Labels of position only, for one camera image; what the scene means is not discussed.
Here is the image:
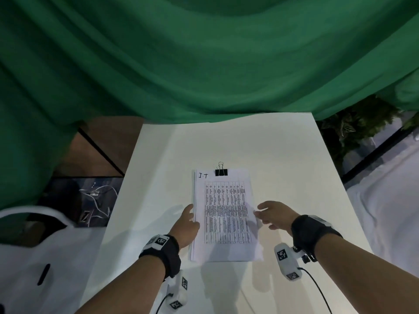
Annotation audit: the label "black left camera cable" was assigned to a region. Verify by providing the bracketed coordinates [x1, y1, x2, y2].
[156, 293, 173, 314]

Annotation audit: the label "tangled white cables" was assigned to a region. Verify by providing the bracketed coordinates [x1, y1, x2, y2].
[78, 182, 119, 225]

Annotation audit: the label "black camera cable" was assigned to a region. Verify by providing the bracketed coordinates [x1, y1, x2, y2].
[297, 267, 333, 314]
[156, 293, 173, 314]

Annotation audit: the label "black wrist strap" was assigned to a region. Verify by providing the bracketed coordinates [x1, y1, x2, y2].
[139, 234, 182, 280]
[291, 214, 344, 263]

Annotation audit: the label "black box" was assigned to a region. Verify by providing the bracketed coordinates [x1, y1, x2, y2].
[38, 176, 124, 228]

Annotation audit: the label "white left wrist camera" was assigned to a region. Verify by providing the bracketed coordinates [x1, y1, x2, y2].
[162, 270, 189, 310]

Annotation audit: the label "black right camera cable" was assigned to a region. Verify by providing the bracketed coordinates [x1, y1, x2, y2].
[297, 267, 333, 314]

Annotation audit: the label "thin black pole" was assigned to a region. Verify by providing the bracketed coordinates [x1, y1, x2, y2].
[77, 127, 126, 177]

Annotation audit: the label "black left wrist strap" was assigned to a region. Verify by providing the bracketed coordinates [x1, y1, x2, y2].
[139, 234, 182, 280]

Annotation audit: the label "black right wrist strap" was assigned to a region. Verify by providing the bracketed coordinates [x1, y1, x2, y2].
[291, 214, 344, 263]

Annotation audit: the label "person's left hand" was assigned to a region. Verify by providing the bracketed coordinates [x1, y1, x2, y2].
[168, 203, 201, 250]

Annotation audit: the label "person's left forearm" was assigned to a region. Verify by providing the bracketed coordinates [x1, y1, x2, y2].
[75, 256, 166, 314]

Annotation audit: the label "green cloth backdrop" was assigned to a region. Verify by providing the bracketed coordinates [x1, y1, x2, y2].
[0, 0, 419, 211]

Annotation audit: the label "person's right hand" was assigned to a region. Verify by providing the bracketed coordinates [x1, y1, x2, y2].
[254, 201, 300, 237]

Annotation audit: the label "stack of printed paper sheets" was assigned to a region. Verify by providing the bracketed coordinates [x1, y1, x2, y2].
[190, 169, 264, 263]

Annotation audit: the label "white plastic chair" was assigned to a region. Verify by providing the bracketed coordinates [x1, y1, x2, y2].
[0, 206, 109, 314]

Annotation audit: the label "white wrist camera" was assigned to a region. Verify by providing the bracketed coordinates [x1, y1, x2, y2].
[274, 242, 310, 282]
[162, 270, 189, 310]

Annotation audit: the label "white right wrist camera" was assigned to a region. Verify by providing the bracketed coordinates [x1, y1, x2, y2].
[274, 242, 310, 282]

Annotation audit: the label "person's right forearm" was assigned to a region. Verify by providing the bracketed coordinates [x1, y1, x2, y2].
[313, 235, 419, 314]

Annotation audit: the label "white cloth sheet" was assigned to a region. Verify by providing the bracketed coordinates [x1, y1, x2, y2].
[346, 148, 419, 279]

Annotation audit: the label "green leafy plant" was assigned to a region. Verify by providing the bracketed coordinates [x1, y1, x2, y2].
[318, 94, 419, 164]

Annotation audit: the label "black metal frame bar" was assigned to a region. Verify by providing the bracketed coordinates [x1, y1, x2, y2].
[341, 125, 417, 184]

